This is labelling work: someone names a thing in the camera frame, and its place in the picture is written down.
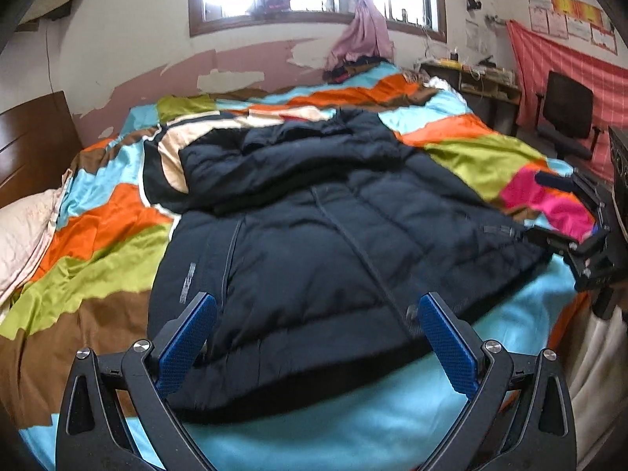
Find brown wooden headboard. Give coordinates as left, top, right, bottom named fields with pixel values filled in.
left=0, top=91, right=84, bottom=209

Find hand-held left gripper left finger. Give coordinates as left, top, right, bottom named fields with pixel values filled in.
left=55, top=292, right=219, bottom=471

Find paper wall posters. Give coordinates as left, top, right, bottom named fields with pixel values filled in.
left=525, top=0, right=619, bottom=55

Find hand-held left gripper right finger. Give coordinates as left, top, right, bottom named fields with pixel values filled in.
left=417, top=292, right=579, bottom=471

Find pink curtain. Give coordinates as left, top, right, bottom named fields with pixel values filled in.
left=328, top=0, right=394, bottom=67

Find heap of dark clothes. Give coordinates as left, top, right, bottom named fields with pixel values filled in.
left=324, top=56, right=388, bottom=84

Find pink checkered cloth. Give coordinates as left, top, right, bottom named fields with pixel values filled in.
left=505, top=20, right=628, bottom=177

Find colourful patchwork quilt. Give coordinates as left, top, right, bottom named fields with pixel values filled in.
left=0, top=61, right=602, bottom=471

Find cluttered wooden desk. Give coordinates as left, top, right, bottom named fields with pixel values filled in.
left=419, top=54, right=522, bottom=128

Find black wall cable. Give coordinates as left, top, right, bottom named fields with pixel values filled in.
left=44, top=27, right=56, bottom=94

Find dark navy padded jacket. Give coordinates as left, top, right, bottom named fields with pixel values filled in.
left=142, top=106, right=553, bottom=423

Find black office chair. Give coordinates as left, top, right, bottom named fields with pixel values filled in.
left=535, top=71, right=603, bottom=160

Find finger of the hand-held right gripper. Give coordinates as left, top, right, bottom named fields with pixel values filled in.
left=524, top=227, right=610, bottom=257
left=535, top=172, right=605, bottom=213

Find pale pink floral pillow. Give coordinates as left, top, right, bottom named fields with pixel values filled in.
left=0, top=169, right=74, bottom=305

